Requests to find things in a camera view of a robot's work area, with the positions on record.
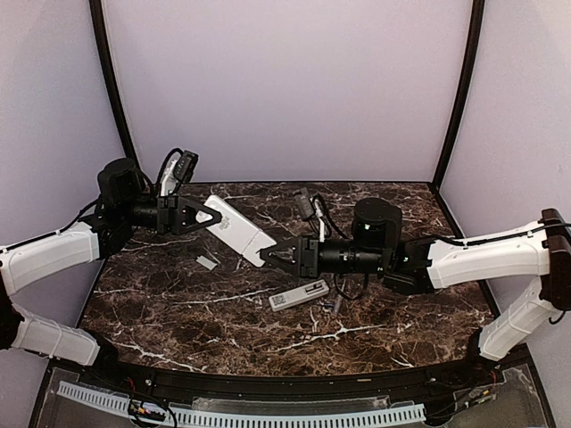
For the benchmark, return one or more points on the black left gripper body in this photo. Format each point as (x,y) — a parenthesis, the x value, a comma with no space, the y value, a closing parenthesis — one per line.
(166,215)

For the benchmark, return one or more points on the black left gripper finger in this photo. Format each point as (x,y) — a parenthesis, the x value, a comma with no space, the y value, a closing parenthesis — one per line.
(191,210)
(191,225)

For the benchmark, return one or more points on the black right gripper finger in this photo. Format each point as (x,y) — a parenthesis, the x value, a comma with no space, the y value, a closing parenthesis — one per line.
(286,263)
(288,246)

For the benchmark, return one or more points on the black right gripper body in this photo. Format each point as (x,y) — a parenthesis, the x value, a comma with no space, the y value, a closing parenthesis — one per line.
(310,258)

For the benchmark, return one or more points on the white remote with green buttons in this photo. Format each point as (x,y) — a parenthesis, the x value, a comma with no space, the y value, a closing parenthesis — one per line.
(234,229)

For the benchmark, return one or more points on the white KT-16 remote control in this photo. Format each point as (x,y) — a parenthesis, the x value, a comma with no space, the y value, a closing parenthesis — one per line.
(299,295)

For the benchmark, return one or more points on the white battery cover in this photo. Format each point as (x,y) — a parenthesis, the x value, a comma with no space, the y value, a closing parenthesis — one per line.
(206,263)
(252,251)

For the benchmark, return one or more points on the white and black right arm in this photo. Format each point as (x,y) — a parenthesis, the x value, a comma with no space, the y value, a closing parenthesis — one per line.
(540,249)

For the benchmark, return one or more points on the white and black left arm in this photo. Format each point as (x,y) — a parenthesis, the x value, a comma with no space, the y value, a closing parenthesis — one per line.
(127,199)

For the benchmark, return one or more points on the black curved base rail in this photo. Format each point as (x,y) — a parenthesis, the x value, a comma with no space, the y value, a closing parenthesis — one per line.
(428,382)

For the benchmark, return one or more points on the white slotted cable duct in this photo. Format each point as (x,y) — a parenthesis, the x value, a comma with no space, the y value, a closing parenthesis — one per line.
(242,413)

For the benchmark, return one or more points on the right black frame post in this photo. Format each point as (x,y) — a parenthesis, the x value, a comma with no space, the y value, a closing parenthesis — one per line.
(461,96)

